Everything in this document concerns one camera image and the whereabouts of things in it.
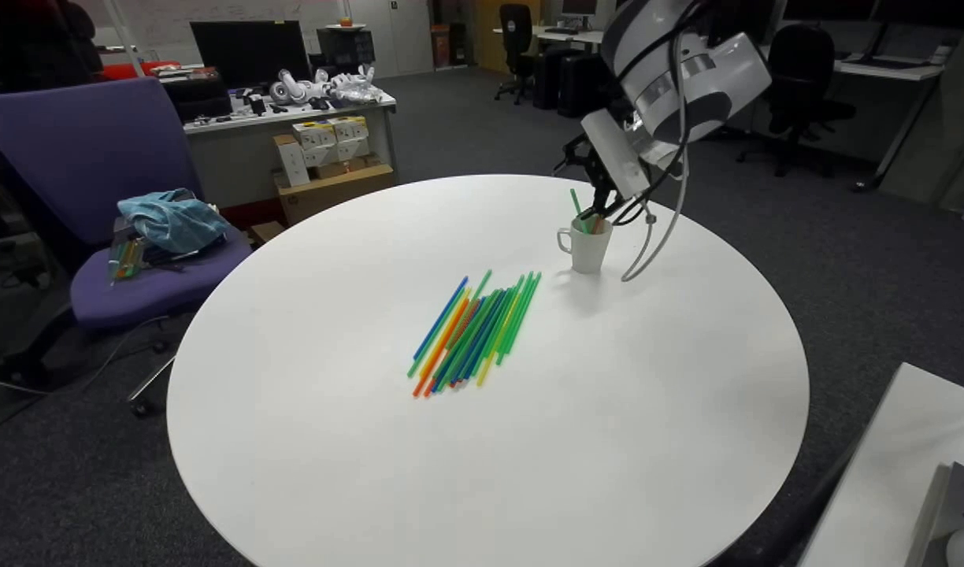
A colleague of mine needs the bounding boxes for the grey metal bracket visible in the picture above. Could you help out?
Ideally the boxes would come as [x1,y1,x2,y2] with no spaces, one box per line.
[904,457,964,567]

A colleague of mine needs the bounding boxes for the white paper bag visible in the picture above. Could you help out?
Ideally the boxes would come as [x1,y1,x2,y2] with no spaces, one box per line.
[331,115,377,170]
[291,118,342,175]

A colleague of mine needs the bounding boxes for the white paper cup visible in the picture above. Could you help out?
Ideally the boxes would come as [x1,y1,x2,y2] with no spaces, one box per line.
[555,216,615,277]

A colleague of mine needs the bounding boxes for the white office desk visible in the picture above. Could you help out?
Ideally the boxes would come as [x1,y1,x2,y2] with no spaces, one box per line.
[180,87,402,216]

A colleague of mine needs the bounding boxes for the crumpled white plastic bags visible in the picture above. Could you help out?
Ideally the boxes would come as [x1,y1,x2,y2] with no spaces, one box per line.
[262,63,389,109]

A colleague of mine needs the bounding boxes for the small white carton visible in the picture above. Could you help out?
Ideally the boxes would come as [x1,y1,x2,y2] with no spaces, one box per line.
[272,133,313,192]

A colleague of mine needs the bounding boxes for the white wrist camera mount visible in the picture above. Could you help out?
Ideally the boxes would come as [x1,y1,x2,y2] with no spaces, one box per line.
[577,106,657,201]

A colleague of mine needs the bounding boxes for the small yellow green item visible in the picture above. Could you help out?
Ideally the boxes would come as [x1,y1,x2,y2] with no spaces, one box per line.
[105,235,152,287]

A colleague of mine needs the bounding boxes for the yellow plastic straw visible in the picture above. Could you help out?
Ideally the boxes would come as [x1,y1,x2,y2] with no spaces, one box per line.
[423,301,478,401]
[473,312,511,390]

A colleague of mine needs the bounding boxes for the black case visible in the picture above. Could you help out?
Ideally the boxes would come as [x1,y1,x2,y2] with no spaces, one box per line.
[161,73,236,125]

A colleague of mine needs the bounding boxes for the blue plastic straw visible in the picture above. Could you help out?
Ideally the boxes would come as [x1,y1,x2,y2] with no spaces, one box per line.
[410,273,473,367]

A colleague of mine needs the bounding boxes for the brown cardboard box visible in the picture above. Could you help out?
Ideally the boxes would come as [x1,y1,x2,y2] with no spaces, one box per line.
[274,161,402,228]

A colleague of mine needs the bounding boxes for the black computer monitor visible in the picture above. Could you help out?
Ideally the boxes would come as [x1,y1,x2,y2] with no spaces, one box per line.
[188,20,316,96]

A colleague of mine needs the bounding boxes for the thin green plastic straw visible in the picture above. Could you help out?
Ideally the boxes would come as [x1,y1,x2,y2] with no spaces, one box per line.
[455,269,497,329]

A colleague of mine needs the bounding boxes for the purple office chair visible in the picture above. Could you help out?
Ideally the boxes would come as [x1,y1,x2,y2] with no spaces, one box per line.
[0,75,256,419]

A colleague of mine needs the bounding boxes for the dark jacket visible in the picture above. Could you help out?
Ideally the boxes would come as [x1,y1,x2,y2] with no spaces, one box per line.
[0,0,105,96]

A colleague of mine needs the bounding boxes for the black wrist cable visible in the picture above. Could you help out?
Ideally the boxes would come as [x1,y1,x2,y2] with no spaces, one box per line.
[615,20,697,287]

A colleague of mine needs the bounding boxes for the black equipment box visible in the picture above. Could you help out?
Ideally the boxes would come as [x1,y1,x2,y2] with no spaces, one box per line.
[316,27,377,78]

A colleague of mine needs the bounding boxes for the blue crumpled cloth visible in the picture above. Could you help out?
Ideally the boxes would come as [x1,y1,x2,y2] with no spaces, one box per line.
[115,185,231,265]

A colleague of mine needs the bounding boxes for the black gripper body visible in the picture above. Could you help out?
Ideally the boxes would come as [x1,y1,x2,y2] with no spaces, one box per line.
[561,133,625,195]

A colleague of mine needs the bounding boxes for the red box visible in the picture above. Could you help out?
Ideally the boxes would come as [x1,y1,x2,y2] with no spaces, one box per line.
[95,57,195,85]

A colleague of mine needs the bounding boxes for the long white desk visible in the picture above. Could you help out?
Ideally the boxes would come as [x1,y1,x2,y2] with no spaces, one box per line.
[530,22,948,128]

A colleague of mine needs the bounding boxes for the white side table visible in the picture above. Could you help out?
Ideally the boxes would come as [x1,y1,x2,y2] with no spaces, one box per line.
[799,358,964,567]

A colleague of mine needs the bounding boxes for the teal plastic straw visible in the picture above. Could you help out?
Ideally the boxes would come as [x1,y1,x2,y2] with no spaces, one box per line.
[431,287,511,394]

